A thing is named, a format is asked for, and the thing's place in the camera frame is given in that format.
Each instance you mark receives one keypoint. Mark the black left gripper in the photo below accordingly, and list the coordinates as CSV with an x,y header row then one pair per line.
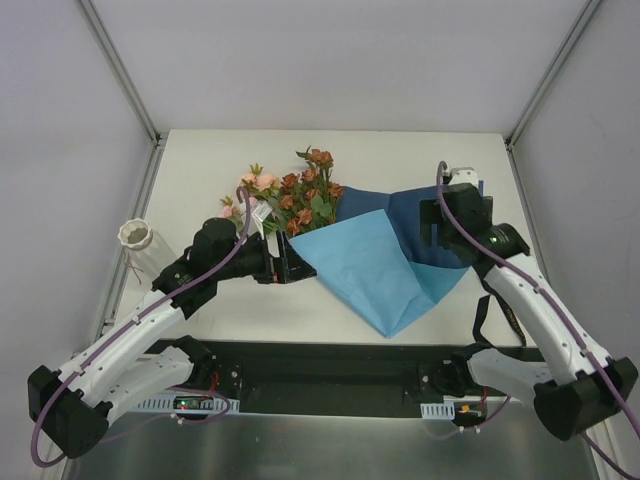
x,y
273,260

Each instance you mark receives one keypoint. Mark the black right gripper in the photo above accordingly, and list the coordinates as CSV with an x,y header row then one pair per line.
x,y
428,220

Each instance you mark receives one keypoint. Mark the orange and pink flower bouquet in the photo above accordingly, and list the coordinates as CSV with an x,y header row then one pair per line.
x,y
298,201

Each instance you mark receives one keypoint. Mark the blue wrapping paper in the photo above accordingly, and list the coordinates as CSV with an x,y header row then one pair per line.
x,y
375,260

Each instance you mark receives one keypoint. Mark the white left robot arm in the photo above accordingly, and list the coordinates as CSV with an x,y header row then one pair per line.
x,y
76,404

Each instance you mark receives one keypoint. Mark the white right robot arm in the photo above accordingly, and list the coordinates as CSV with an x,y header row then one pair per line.
x,y
578,383

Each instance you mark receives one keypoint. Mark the white ribbed vase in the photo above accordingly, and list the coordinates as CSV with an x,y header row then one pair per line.
x,y
145,247

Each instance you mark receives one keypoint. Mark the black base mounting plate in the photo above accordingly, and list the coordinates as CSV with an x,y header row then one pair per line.
x,y
330,379

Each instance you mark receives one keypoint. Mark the right aluminium table rail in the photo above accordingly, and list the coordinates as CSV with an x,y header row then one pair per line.
x,y
524,202

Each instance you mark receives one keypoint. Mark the left white cable duct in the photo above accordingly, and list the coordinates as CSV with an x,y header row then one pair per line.
x,y
186,403

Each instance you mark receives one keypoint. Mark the white cable duct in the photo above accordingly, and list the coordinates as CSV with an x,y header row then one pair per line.
x,y
186,403
438,411

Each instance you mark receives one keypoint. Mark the right white cable duct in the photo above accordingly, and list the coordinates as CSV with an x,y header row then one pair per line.
x,y
438,411

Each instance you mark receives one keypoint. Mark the right aluminium frame post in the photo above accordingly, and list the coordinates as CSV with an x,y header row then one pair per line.
x,y
553,70

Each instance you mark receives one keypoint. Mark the aluminium frame post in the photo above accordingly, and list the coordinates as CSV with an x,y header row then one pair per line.
x,y
106,45
553,70

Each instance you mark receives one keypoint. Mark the left aluminium frame post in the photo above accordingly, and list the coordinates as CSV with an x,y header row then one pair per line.
x,y
106,45

